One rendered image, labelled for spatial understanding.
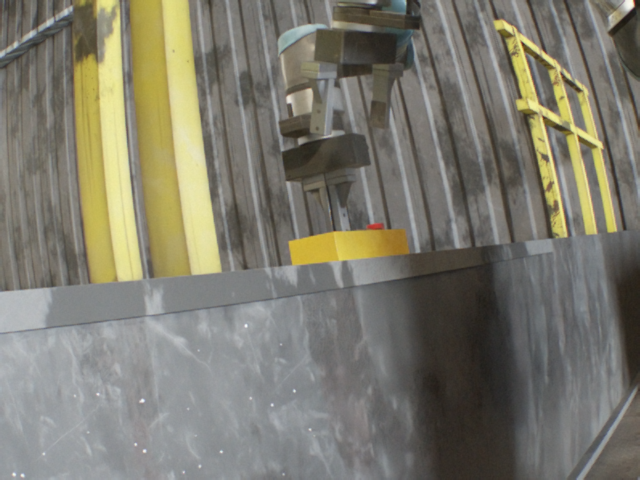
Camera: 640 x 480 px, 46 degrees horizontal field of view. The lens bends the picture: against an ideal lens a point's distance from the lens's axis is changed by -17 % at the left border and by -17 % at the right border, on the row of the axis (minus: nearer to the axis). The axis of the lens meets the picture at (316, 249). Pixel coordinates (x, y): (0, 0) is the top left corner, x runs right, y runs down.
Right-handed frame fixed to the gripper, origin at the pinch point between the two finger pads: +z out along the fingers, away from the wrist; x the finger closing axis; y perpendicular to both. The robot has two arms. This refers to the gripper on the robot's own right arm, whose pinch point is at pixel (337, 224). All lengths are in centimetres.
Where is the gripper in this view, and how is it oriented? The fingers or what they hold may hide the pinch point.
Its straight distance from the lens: 141.0
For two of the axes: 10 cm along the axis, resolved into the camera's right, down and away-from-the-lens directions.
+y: 5.0, -0.4, 8.6
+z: 1.7, 9.8, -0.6
